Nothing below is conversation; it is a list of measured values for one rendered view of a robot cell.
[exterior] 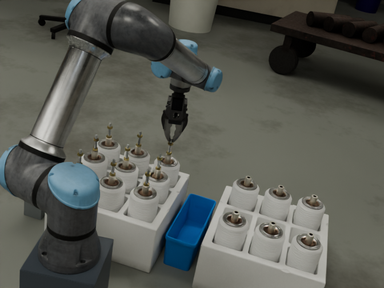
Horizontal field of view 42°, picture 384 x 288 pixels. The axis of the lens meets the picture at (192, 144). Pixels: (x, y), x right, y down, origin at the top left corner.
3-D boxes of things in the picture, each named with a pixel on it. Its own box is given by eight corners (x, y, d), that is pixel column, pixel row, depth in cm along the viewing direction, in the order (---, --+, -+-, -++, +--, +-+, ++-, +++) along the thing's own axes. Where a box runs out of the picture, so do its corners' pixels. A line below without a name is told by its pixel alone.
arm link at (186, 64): (162, 6, 111) (229, 67, 156) (123, -6, 115) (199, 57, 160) (142, 55, 111) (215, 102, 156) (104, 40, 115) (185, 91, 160)
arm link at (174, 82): (192, 79, 167) (168, 75, 166) (190, 91, 169) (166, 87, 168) (193, 71, 173) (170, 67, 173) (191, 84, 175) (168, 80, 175)
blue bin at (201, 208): (190, 274, 170) (195, 246, 164) (159, 264, 171) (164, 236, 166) (211, 226, 196) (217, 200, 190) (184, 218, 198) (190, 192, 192)
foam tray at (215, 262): (309, 326, 158) (326, 283, 149) (191, 287, 164) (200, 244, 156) (315, 252, 192) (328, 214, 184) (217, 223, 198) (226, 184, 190)
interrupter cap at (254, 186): (255, 193, 175) (255, 191, 175) (234, 187, 176) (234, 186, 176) (258, 183, 182) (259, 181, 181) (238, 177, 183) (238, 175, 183)
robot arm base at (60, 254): (90, 280, 118) (93, 247, 113) (27, 267, 118) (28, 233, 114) (107, 240, 131) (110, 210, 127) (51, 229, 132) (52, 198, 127)
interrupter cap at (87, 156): (103, 153, 182) (103, 151, 182) (106, 164, 176) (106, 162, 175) (82, 153, 180) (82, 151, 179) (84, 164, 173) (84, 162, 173)
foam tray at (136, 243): (149, 274, 166) (156, 230, 158) (43, 238, 173) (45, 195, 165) (182, 212, 201) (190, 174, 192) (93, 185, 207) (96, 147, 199)
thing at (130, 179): (102, 212, 180) (106, 169, 172) (113, 199, 189) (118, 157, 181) (127, 220, 179) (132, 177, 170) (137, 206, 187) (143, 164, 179)
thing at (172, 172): (175, 210, 189) (182, 168, 181) (150, 209, 187) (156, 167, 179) (171, 195, 197) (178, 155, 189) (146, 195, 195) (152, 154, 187)
